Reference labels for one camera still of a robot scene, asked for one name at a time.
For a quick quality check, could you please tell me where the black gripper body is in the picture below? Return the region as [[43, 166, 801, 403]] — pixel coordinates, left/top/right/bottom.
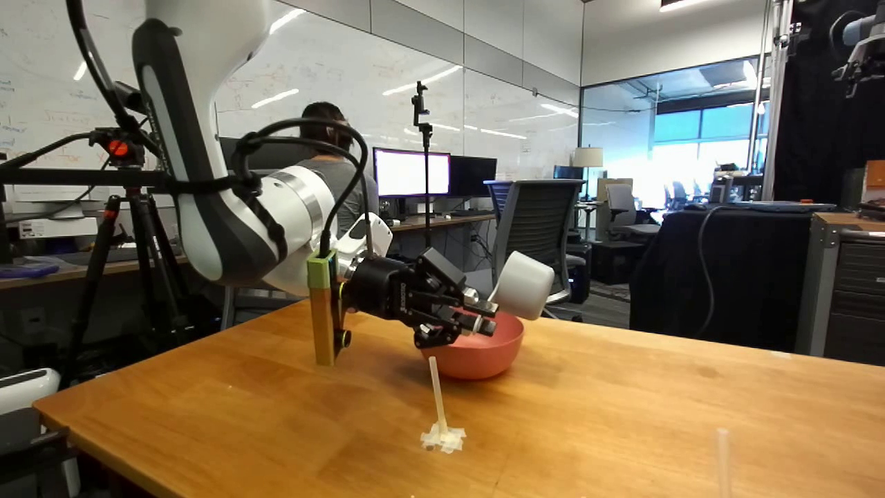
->
[[342, 253, 436, 327]]

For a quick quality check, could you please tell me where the grey measuring cup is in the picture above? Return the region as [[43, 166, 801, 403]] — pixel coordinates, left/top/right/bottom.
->
[[477, 249, 559, 324]]

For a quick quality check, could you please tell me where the pink bowl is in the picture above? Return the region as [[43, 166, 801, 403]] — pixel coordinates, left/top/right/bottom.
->
[[422, 310, 524, 383]]

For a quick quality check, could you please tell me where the dark desk monitor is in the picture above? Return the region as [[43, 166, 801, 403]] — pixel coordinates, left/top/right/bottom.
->
[[448, 154, 499, 199]]

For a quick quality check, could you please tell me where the blue mesh office chair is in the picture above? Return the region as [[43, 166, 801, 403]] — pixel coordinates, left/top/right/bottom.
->
[[483, 176, 592, 311]]

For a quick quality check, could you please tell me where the bright desk monitor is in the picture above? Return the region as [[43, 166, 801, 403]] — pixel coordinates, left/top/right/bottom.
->
[[369, 147, 454, 201]]

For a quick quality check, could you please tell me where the thin black clamp stand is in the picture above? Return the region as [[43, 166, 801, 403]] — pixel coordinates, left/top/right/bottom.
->
[[408, 79, 436, 246]]

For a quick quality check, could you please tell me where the seated person dark hair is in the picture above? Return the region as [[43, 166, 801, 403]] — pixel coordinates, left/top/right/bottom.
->
[[299, 100, 380, 244]]

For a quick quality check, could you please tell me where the white table lamp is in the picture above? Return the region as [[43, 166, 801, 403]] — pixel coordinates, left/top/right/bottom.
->
[[573, 144, 604, 172]]

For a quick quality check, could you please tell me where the black draped table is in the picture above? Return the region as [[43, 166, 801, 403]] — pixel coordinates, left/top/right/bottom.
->
[[631, 203, 813, 353]]

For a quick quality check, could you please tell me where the grey drawer cabinet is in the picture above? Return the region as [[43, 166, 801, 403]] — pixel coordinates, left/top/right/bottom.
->
[[795, 210, 885, 365]]

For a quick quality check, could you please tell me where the yellow wrist camera mount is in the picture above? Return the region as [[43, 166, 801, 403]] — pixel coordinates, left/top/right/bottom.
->
[[303, 249, 353, 368]]

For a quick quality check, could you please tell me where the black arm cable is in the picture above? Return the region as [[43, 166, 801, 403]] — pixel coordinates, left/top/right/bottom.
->
[[62, 0, 369, 259]]

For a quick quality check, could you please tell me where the black camera tripod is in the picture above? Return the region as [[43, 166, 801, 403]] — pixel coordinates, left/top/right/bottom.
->
[[0, 122, 202, 371]]

